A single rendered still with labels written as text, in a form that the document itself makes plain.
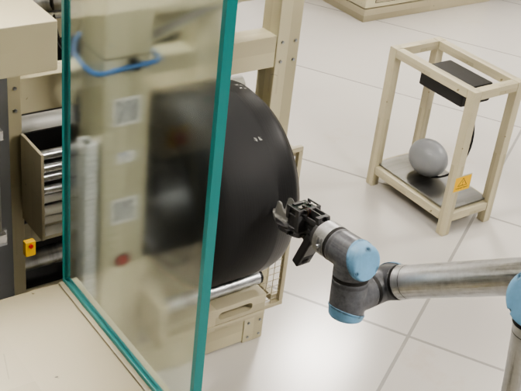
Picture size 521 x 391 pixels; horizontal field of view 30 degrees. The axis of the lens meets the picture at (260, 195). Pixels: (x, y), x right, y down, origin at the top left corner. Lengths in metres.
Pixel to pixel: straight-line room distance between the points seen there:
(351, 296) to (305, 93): 3.98
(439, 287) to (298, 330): 1.91
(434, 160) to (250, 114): 2.57
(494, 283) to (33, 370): 1.01
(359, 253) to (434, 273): 0.19
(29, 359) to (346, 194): 3.37
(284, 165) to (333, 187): 2.65
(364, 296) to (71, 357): 0.75
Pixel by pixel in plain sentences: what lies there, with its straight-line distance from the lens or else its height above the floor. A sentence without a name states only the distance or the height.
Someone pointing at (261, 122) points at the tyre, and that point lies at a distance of 2.61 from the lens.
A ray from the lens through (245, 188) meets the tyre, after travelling 2.53.
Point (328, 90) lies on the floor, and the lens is 6.35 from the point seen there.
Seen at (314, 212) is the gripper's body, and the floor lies 1.32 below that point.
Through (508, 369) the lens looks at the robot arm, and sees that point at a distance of 2.11.
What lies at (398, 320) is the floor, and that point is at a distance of 4.35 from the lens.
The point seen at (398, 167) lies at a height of 0.13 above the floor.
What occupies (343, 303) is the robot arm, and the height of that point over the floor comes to 1.19.
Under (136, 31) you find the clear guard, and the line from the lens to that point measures 1.68.
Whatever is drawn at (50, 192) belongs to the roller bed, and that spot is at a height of 1.07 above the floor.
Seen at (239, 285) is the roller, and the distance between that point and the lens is 2.86.
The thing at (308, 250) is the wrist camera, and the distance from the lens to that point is 2.49.
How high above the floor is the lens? 2.60
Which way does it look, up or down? 31 degrees down
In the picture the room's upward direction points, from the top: 7 degrees clockwise
